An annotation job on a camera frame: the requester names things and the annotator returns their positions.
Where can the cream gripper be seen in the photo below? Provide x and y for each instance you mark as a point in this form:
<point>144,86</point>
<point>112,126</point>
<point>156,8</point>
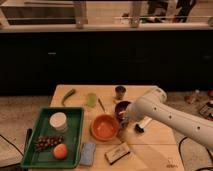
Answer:
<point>124,123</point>

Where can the purple bowl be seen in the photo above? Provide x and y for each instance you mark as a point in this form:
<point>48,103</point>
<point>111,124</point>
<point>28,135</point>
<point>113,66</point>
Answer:
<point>120,109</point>

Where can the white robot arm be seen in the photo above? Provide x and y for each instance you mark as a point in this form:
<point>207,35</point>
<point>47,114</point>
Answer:
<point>152,104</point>

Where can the orange bowl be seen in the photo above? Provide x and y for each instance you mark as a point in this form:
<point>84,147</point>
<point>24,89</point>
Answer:
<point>104,127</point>

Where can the wooden block eraser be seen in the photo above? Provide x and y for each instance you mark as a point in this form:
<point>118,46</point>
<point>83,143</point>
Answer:
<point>117,152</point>

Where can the small metal cup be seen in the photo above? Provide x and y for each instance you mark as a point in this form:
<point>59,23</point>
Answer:
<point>120,92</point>

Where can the light green cup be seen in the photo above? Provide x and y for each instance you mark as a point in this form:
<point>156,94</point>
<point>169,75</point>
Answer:
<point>91,99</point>

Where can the blue sponge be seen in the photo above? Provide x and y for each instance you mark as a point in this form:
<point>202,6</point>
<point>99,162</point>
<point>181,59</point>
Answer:
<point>87,154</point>

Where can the green chili pepper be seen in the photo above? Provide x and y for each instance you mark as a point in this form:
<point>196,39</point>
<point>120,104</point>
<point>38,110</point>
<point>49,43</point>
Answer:
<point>67,95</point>

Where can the white round container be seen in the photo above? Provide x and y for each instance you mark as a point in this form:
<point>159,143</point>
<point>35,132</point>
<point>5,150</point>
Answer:
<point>58,121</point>

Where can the orange fruit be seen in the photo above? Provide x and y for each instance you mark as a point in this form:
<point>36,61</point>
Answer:
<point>60,151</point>

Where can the green plastic tray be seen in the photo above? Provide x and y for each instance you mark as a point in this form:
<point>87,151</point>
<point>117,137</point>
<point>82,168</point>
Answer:
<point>72,138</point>

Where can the bunch of dark grapes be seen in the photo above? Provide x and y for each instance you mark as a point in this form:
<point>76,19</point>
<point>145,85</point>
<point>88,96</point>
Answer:
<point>44,142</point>

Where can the wooden handled spoon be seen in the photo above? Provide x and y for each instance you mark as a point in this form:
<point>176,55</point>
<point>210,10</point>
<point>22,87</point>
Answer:
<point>101,105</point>

